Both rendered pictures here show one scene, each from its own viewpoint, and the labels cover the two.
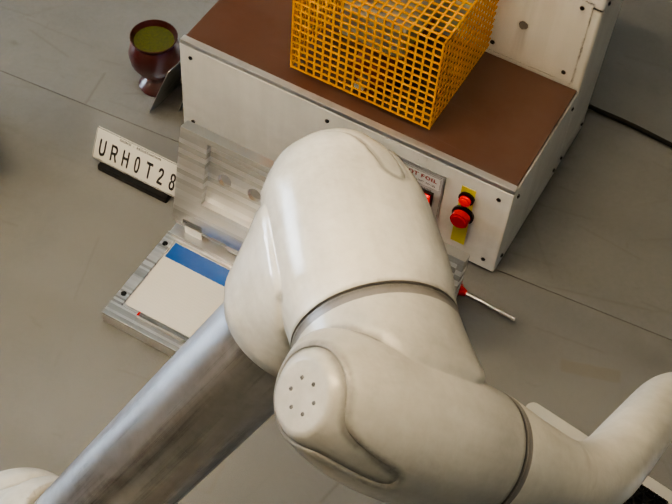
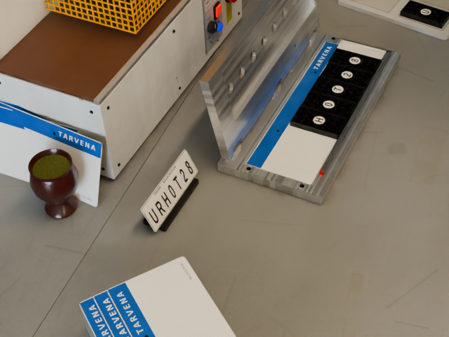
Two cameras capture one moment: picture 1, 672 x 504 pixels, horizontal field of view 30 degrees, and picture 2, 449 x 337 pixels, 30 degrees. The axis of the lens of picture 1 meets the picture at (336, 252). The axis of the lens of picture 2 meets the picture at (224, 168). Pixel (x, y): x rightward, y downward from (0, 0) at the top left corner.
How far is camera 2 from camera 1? 173 cm
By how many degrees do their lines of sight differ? 53
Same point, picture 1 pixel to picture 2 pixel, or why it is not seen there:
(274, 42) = (101, 51)
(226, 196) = (234, 97)
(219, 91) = (125, 108)
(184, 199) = (228, 133)
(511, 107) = not seen: outside the picture
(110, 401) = (392, 189)
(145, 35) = (44, 174)
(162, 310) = (312, 162)
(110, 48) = (12, 246)
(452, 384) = not seen: outside the picture
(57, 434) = (429, 214)
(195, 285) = (284, 148)
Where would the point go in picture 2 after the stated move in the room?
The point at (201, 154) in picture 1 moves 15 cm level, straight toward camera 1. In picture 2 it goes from (222, 83) to (307, 73)
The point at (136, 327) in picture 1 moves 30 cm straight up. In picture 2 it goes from (331, 174) to (341, 40)
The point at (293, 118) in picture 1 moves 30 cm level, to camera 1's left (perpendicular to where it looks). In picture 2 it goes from (160, 60) to (145, 176)
